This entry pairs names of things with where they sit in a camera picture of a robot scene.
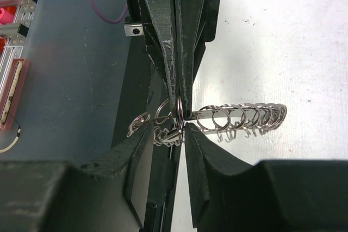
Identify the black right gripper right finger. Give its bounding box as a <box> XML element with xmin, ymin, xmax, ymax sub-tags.
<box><xmin>184</xmin><ymin>122</ymin><xmax>262</xmax><ymax>229</ymax></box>

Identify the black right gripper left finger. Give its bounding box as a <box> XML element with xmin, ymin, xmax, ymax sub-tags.
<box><xmin>81</xmin><ymin>122</ymin><xmax>154</xmax><ymax>228</ymax></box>

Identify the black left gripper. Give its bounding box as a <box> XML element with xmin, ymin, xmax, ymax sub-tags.
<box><xmin>125</xmin><ymin>0</ymin><xmax>220</xmax><ymax>118</ymax></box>

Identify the small metal keyring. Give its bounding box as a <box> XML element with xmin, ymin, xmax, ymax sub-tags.
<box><xmin>176</xmin><ymin>96</ymin><xmax>184</xmax><ymax>130</ymax></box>

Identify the metal disc with keyrings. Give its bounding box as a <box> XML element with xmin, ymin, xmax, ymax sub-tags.
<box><xmin>127</xmin><ymin>99</ymin><xmax>288</xmax><ymax>147</ymax></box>

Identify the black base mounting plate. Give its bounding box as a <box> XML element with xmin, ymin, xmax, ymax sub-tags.
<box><xmin>112</xmin><ymin>36</ymin><xmax>181</xmax><ymax>231</ymax></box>

